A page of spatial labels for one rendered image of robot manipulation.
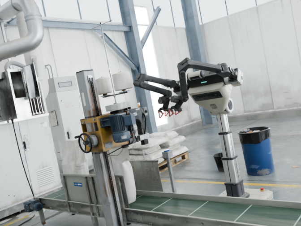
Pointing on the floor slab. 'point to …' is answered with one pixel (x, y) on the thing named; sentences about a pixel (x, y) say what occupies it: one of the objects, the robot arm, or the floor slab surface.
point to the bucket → (219, 161)
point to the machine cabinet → (27, 158)
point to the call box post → (171, 175)
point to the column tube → (103, 186)
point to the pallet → (174, 161)
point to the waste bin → (257, 150)
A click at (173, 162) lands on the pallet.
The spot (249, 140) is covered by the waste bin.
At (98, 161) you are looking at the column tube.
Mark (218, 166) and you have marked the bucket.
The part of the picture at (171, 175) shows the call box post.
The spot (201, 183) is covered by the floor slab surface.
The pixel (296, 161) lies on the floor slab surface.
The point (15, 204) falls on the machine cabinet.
